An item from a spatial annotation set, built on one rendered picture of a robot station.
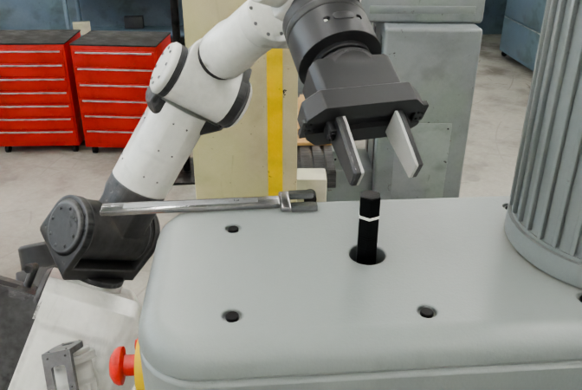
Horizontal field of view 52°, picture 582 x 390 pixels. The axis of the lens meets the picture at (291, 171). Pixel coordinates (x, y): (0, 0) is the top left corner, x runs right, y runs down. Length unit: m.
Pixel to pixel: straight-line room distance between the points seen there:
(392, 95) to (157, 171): 0.44
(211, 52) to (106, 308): 0.41
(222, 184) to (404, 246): 1.90
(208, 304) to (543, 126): 0.35
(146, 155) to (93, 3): 9.02
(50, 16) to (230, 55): 9.33
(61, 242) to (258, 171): 1.61
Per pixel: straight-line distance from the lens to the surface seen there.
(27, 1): 10.15
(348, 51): 0.59
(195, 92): 0.85
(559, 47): 0.58
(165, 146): 0.89
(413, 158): 0.55
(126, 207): 0.70
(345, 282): 0.57
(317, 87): 0.57
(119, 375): 0.68
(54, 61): 5.50
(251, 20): 0.74
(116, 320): 0.96
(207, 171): 2.47
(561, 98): 0.58
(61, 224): 0.94
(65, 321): 0.96
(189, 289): 0.57
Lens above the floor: 2.23
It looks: 26 degrees down
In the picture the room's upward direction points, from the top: straight up
